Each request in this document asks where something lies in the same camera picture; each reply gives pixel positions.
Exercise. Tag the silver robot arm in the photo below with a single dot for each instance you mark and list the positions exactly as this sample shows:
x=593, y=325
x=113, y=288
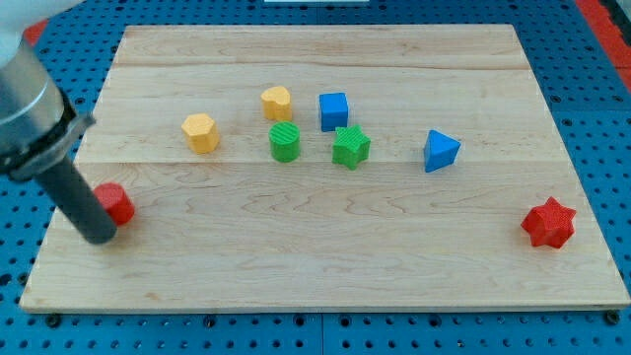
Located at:
x=38, y=123

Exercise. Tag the blue cube block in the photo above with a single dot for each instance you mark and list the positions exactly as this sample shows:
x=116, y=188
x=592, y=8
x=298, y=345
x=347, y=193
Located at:
x=333, y=111

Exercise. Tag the green star block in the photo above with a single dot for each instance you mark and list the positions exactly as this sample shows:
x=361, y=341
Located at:
x=350, y=147

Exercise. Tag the green cylinder block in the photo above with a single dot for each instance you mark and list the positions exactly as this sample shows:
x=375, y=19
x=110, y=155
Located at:
x=284, y=139

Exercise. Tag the wooden board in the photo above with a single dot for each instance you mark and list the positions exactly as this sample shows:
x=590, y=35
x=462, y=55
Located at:
x=235, y=231

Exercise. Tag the yellow heart block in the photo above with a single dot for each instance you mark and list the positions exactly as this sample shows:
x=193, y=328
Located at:
x=277, y=104

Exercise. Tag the yellow hexagon block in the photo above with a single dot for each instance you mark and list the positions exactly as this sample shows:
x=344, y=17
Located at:
x=201, y=133

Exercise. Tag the blue triangle block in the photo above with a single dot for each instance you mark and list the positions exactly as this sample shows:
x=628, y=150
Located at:
x=440, y=151

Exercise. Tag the red cylinder block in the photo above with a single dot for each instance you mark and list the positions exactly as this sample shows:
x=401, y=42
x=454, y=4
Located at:
x=115, y=201

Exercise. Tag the red star block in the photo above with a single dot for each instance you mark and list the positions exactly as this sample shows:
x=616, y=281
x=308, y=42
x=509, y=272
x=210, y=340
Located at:
x=550, y=224

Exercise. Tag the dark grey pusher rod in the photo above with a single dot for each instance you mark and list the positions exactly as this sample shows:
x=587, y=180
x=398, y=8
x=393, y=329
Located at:
x=73, y=196

